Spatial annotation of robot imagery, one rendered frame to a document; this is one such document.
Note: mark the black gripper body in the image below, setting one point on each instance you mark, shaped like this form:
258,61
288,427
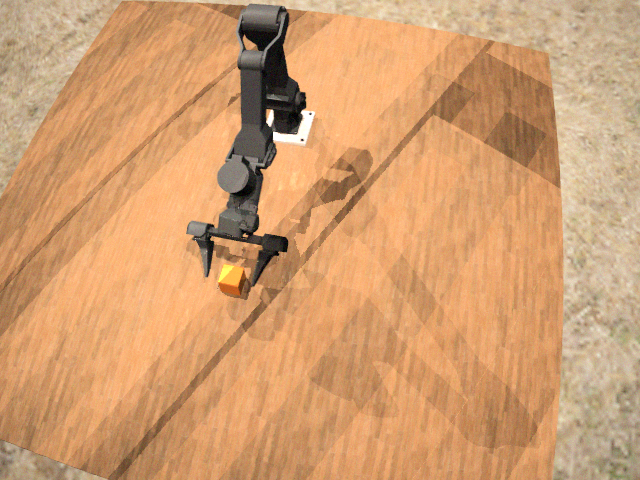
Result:
269,243

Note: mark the orange block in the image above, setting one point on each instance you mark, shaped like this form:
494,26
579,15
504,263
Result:
232,279

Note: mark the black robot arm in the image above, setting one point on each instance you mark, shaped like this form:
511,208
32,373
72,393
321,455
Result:
265,84

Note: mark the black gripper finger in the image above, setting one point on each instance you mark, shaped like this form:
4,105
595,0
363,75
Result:
262,260
206,248

